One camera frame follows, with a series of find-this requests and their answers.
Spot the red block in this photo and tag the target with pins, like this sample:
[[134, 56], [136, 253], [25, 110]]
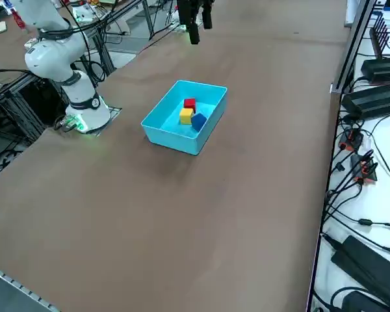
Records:
[[190, 104]]

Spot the yellow block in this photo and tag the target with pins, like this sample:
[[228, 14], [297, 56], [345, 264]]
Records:
[[186, 117]]

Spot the blue block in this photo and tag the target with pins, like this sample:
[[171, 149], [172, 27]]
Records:
[[199, 123]]

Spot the cyan plastic box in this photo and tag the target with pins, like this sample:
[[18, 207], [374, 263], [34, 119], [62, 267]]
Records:
[[172, 141]]

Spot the black tripod stand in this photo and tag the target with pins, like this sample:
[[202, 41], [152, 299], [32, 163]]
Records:
[[148, 19]]

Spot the white machine with red button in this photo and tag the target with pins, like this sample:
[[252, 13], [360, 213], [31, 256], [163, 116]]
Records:
[[84, 11]]

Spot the small printed packet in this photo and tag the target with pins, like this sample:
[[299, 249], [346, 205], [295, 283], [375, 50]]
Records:
[[31, 44]]

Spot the red bottle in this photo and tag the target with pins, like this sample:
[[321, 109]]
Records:
[[19, 22]]

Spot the dark slotted rack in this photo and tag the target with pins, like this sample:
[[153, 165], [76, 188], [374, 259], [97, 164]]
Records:
[[382, 39]]

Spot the black power adapter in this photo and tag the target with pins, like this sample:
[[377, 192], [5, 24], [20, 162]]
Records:
[[364, 266], [370, 100], [360, 302], [383, 70]]

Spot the orange black plug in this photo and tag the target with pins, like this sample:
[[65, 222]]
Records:
[[352, 139], [364, 169]]

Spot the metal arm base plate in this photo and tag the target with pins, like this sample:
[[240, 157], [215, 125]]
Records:
[[115, 112]]

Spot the aluminium profile post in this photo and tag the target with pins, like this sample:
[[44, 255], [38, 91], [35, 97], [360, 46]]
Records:
[[353, 45]]

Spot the black aluminium frame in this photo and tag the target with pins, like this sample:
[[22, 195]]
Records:
[[19, 113]]

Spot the silver table edge rail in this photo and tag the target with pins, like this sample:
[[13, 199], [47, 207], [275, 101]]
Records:
[[19, 288]]

